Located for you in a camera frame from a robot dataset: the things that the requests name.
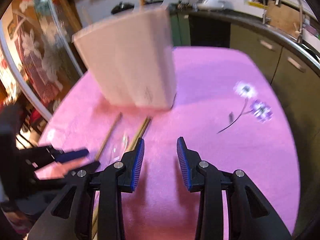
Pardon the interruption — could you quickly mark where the clear plastic spoon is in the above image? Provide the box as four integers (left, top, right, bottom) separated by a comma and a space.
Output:
110, 134, 130, 163

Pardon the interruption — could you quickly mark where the wooden chopstick pair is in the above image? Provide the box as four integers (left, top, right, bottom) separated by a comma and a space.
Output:
126, 116, 151, 152
92, 116, 152, 239

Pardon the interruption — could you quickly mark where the wooden chopstick single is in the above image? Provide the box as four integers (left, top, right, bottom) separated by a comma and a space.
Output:
94, 112, 123, 161

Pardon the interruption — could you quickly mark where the steel kitchen faucet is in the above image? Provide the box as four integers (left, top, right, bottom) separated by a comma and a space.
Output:
274, 0, 304, 43

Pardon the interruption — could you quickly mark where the pink floral tablecloth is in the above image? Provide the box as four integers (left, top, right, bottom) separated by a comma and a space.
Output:
40, 47, 300, 239

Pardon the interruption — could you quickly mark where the white plastic utensil holder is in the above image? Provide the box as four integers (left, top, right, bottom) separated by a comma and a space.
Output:
72, 5, 176, 109

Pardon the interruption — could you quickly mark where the glass sliding door floral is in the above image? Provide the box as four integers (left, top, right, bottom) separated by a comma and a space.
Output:
1, 0, 86, 121

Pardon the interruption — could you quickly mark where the steel sink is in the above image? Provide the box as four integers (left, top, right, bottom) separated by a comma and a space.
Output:
296, 43, 320, 63

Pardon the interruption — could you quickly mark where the small steel tap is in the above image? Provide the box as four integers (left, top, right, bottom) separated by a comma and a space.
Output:
248, 0, 271, 25

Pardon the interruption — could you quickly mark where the white rice cooker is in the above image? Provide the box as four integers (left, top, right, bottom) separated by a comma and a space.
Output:
196, 0, 226, 11

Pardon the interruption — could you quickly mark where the wooden cutting board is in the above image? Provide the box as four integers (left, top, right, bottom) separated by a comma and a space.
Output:
266, 0, 300, 38

